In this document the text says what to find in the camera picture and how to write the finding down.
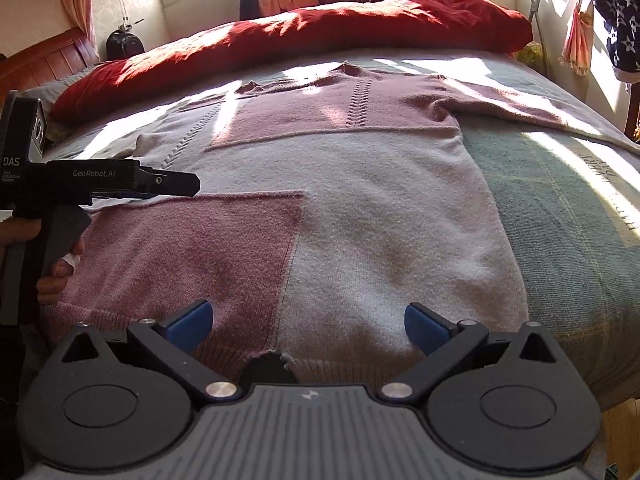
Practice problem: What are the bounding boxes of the pink and white sweater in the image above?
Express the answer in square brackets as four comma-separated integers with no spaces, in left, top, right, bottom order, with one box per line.
[41,60,640,391]

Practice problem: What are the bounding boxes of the metal clothes rack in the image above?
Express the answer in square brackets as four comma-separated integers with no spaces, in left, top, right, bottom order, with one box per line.
[514,0,551,76]

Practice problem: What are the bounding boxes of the person's left hand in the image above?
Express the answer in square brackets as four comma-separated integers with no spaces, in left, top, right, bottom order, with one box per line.
[1,217,85,306]

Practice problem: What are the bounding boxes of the grey pillow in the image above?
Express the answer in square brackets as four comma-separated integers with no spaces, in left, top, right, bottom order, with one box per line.
[21,64,100,144]

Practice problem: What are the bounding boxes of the wooden headboard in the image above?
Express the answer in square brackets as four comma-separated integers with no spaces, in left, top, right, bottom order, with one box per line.
[0,27,99,104]

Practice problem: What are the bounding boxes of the black bag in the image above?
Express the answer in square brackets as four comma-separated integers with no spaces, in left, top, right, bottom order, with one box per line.
[105,22,145,61]

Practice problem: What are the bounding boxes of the green plaid bed blanket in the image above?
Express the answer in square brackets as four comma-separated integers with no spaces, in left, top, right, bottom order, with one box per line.
[41,49,640,413]

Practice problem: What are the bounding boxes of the red duvet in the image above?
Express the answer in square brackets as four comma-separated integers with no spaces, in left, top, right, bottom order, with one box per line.
[50,0,533,127]

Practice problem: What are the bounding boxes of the yellow green bag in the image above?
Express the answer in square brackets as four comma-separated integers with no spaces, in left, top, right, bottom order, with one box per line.
[514,41,547,76]

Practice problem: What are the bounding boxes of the wooden chair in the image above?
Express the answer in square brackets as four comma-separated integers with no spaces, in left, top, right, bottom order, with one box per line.
[624,82,640,142]

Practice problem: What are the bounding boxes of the navy star-pattern garment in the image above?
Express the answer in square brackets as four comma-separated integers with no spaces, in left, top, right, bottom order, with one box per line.
[591,0,639,84]

